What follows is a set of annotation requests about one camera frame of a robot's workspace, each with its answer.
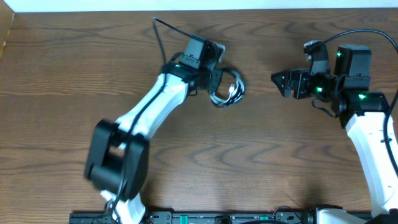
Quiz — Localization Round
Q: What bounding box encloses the white USB cable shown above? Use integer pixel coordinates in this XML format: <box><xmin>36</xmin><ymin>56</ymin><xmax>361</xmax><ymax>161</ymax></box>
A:
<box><xmin>211</xmin><ymin>70</ymin><xmax>244</xmax><ymax>106</ymax></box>

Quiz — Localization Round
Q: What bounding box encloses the black USB cable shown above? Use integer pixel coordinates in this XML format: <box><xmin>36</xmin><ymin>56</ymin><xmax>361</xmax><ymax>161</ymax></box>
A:
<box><xmin>210</xmin><ymin>67</ymin><xmax>247</xmax><ymax>108</ymax></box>

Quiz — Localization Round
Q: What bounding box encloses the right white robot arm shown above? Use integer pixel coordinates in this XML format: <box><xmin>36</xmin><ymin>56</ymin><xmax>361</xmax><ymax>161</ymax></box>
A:
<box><xmin>271</xmin><ymin>42</ymin><xmax>397</xmax><ymax>223</ymax></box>

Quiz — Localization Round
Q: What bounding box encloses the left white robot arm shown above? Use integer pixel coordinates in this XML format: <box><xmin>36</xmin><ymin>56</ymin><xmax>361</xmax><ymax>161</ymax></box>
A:
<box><xmin>84</xmin><ymin>35</ymin><xmax>226</xmax><ymax>223</ymax></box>

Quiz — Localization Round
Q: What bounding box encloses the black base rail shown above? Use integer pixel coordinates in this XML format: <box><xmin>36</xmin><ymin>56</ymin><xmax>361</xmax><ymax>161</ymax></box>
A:
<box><xmin>68</xmin><ymin>210</ymin><xmax>302</xmax><ymax>224</ymax></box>

